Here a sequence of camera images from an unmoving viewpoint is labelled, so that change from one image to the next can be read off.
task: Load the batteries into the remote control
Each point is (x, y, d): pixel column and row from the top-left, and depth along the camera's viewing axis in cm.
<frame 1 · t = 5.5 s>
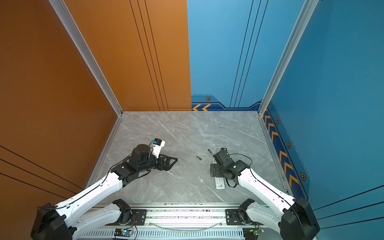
left hand: (172, 157, 78), fingers open
right hand: (217, 170, 83), fingers open
white remote control: (219, 183, 84), point 2 cm above the table
black battery near: (198, 157, 96), on the table

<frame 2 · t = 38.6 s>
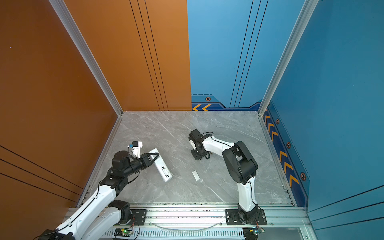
left hand: (158, 154, 78), fingers closed
right hand: (197, 155, 96), fingers open
white remote control: (165, 173, 78), point 12 cm above the table
white battery cover: (196, 175, 89), on the table
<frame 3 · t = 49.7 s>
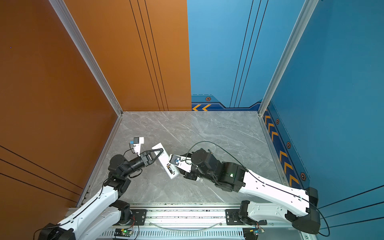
left hand: (162, 151, 71), fingers closed
right hand: (178, 159, 64), fingers open
white remote control: (171, 169, 72), point 19 cm above the table
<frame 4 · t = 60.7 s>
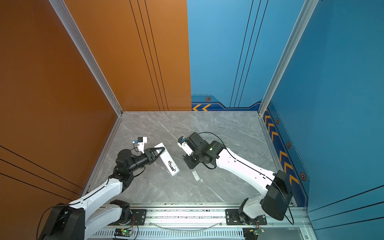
left hand: (164, 149, 77), fingers closed
right hand: (185, 159, 76), fingers closed
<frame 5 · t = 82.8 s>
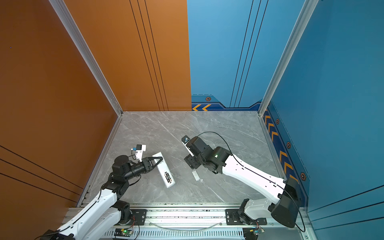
left hand: (161, 159, 76), fingers closed
right hand: (191, 154, 75), fingers open
white remote control: (164, 170, 76), point 15 cm above the table
black battery near: (168, 178, 75), point 13 cm above the table
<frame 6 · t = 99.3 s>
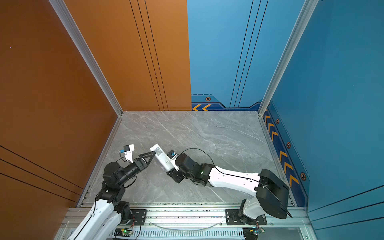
left hand: (154, 154, 73), fingers open
right hand: (169, 170, 76), fingers open
white remote control: (162, 157, 75), point 20 cm above the table
